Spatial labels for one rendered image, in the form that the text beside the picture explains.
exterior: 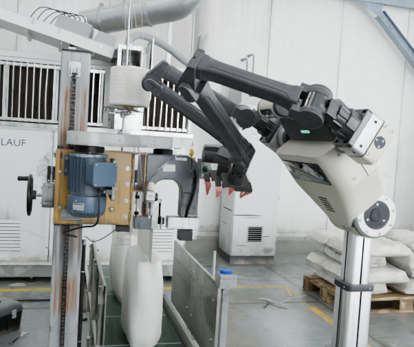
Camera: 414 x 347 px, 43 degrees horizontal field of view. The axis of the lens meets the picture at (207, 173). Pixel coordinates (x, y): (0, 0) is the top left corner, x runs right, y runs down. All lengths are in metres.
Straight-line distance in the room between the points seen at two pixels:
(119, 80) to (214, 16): 3.60
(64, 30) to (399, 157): 4.88
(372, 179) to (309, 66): 5.36
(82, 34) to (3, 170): 1.40
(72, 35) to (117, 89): 2.64
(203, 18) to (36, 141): 2.10
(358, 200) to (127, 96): 0.95
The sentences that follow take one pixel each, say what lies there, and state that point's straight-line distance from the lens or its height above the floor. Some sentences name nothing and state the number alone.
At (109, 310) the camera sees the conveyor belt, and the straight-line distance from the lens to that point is 3.24.
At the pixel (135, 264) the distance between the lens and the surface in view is 2.61.
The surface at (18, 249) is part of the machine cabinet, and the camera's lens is 5.10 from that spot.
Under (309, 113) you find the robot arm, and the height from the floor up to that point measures 1.50.
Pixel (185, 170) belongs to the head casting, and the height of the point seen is 1.28.
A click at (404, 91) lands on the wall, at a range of 7.73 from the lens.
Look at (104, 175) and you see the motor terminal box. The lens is 2.00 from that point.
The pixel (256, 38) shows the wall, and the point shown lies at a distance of 6.79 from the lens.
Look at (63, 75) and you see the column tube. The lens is 2.32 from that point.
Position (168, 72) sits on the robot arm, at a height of 1.65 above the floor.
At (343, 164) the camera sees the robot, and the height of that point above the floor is 1.36.
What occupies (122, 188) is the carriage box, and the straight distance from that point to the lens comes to 2.28.
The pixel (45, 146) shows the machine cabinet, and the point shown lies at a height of 1.27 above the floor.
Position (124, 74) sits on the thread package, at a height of 1.65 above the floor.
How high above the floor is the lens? 1.41
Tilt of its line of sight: 4 degrees down
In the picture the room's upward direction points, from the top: 4 degrees clockwise
